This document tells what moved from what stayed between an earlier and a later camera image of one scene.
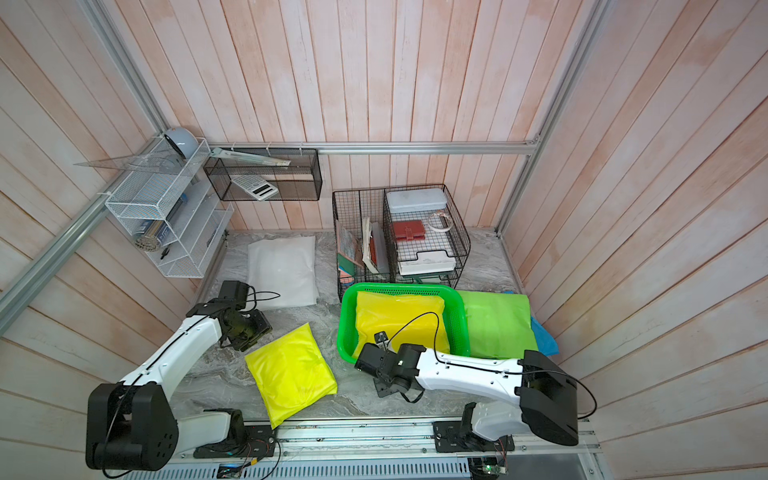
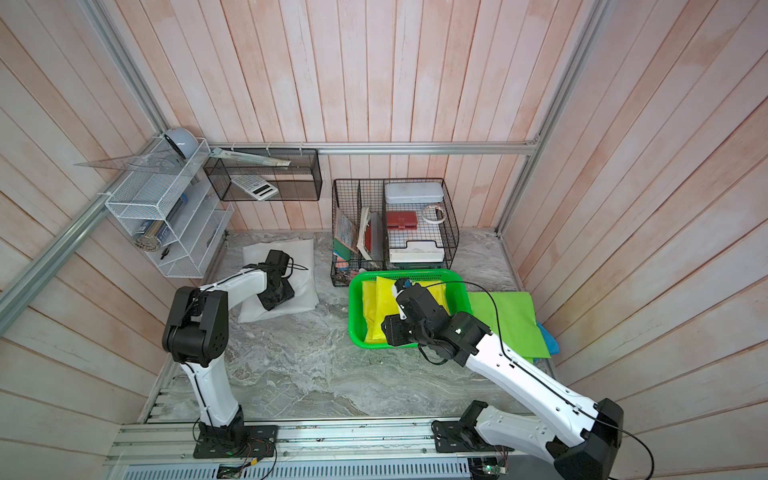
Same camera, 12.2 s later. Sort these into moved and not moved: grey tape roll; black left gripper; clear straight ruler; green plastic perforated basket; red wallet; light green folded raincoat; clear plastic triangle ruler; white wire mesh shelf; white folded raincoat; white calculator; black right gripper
Moved: green plastic perforated basket; black right gripper; black left gripper; red wallet
Not moved: clear plastic triangle ruler; white calculator; grey tape roll; white wire mesh shelf; white folded raincoat; clear straight ruler; light green folded raincoat
